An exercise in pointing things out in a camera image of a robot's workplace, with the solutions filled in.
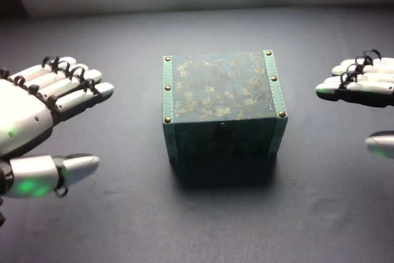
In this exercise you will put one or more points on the grey table cloth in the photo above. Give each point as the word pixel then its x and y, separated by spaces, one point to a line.
pixel 197 223

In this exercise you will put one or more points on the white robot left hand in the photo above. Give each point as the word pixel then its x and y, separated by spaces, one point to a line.
pixel 27 106

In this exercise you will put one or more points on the teal floral storage box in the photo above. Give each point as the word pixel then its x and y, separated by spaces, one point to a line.
pixel 221 90

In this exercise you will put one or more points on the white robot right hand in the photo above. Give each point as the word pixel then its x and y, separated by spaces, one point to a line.
pixel 363 90

